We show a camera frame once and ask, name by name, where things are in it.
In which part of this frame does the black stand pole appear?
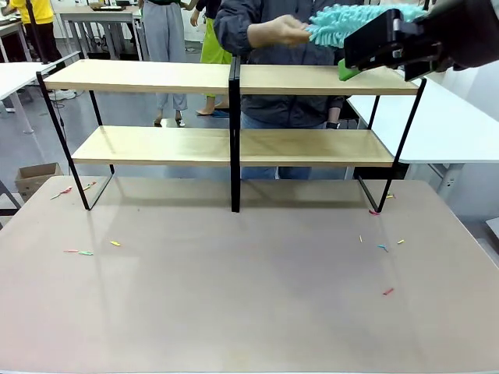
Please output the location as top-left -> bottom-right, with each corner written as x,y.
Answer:
25,0 -> 44,65

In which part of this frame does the black metal chair frame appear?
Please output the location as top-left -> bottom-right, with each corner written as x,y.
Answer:
0,179 -> 23,231

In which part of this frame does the small white table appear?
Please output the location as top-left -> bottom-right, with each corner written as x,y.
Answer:
0,52 -> 81,136

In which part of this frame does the person in grey jacket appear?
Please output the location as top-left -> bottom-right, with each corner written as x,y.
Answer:
213,0 -> 348,181

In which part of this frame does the person's left forearm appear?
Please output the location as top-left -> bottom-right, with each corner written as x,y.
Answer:
328,95 -> 347,123

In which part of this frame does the cardboard box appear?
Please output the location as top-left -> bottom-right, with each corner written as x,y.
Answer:
14,162 -> 64,203

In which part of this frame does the grey metal background table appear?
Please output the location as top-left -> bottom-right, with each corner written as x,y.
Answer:
58,2 -> 147,62

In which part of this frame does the person's right hand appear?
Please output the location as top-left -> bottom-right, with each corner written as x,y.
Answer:
248,14 -> 313,49

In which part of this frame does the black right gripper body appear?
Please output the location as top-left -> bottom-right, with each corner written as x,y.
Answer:
415,0 -> 499,71

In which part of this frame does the person in grey clothes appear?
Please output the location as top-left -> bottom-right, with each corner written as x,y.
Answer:
142,0 -> 189,128

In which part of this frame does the teal chenille duster with handle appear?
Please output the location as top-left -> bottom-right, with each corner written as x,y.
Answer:
306,3 -> 428,50

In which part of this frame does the two-tier wooden shelf rack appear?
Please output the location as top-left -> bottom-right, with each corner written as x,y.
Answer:
35,56 -> 428,214

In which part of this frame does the large white table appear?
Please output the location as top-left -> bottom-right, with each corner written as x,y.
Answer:
345,69 -> 499,199

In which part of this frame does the person in yellow top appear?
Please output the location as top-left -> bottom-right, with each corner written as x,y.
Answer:
0,0 -> 55,63

